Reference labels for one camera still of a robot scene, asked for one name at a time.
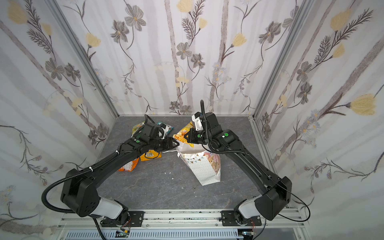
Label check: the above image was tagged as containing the yellow lemon snack packet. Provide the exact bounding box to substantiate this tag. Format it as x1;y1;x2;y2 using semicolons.
173;121;194;148

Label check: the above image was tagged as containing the patterned white paper bag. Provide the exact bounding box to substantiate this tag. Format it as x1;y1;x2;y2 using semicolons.
163;141;221;186

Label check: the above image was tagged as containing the green yellow Fox's candy bag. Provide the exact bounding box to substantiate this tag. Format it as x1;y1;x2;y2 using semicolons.
132;122;145;136

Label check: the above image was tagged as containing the orange rainbow candy packet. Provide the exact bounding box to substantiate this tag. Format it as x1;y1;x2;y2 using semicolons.
118;158;139;172

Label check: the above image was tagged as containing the teal Fox's candy bag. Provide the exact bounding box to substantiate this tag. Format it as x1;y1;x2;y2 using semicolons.
158;122;174;136

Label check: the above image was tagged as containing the orange snack packet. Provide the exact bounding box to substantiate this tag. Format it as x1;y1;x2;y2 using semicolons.
140;150;162;162

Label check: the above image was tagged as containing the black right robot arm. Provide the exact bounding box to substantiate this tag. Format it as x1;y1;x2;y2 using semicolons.
184;101;292;222

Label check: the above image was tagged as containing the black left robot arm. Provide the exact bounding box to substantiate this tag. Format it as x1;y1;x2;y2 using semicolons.
41;115;179;231

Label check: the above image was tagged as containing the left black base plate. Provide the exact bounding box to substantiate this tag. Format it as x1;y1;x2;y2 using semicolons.
119;211;145;228

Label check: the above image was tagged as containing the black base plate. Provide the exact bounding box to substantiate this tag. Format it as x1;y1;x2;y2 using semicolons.
119;211;145;228
220;210;262;227

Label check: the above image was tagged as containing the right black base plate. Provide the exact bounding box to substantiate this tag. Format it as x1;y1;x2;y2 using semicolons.
220;210;262;227

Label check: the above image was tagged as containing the white slotted cable duct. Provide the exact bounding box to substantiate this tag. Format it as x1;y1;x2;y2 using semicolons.
61;229;243;240

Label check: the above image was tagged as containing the aluminium mounting rail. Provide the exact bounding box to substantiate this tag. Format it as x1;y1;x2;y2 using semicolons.
56;208;305;230

